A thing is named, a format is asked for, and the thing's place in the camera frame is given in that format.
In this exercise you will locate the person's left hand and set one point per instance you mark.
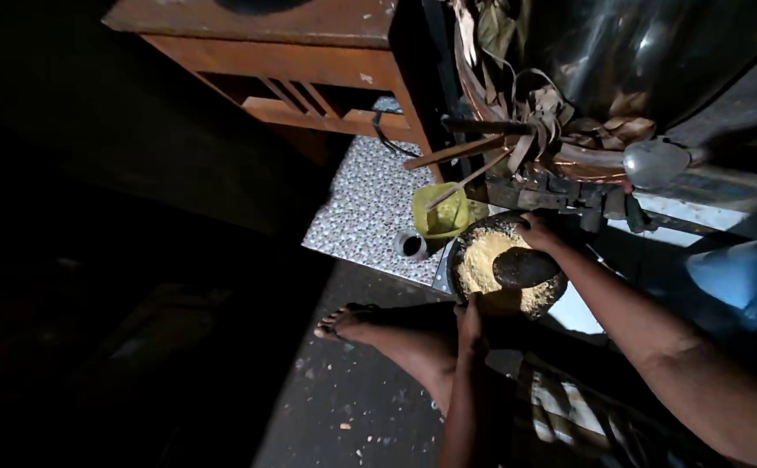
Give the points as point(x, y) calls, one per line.
point(473, 331)

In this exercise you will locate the person's right hand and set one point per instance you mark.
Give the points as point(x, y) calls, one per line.
point(543, 236)

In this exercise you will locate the person's left fingers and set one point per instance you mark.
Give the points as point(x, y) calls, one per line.
point(460, 311)

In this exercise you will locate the person's right fingers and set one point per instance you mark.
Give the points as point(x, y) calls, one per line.
point(530, 218)

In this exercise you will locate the person's right thumb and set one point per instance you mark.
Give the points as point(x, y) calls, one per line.
point(524, 231)

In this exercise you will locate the person's left thumb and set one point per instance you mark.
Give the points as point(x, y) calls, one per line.
point(473, 307)

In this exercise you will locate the black stone mortar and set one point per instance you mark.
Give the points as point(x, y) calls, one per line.
point(454, 273)

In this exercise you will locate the person's right forearm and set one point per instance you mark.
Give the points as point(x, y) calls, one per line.
point(653, 338)

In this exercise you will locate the person's left forearm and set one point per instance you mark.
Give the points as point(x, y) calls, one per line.
point(466, 403)

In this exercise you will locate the pile of wood blocks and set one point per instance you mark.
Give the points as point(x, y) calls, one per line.
point(544, 199)

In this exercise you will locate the black stone pestle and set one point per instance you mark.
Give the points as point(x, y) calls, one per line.
point(527, 268)

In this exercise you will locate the yellow ground paste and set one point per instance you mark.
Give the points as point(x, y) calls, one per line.
point(478, 258)

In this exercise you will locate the person's legs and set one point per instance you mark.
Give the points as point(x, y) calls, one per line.
point(411, 353)

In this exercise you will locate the thin wooden stick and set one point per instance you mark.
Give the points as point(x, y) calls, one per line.
point(463, 184)

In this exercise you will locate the small translucent cup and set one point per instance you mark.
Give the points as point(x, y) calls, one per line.
point(402, 243)

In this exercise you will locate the dried leaves and husks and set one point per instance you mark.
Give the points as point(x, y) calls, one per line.
point(544, 120)

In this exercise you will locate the dark charred stick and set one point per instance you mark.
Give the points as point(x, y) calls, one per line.
point(482, 126)

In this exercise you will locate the thick brown wooden stick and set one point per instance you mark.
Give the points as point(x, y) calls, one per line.
point(450, 153)

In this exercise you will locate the yellow plastic container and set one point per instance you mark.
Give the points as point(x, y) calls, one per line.
point(421, 214)

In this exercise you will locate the dark green bottle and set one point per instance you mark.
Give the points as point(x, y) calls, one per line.
point(636, 215)

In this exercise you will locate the translucent rounded plastic piece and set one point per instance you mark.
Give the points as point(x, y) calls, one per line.
point(655, 163)

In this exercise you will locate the person's body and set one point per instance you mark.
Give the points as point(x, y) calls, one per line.
point(564, 416)

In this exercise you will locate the pebble-patterned slab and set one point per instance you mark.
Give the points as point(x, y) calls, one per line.
point(372, 195)

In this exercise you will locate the large shiny metal vessel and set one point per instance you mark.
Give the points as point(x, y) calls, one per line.
point(638, 58)

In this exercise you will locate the blue plastic tub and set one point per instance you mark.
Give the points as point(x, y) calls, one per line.
point(736, 276)

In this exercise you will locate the brown wooden cabinet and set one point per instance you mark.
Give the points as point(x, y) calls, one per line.
point(274, 51)

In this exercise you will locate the dark round pan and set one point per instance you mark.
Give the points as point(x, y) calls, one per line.
point(261, 4)

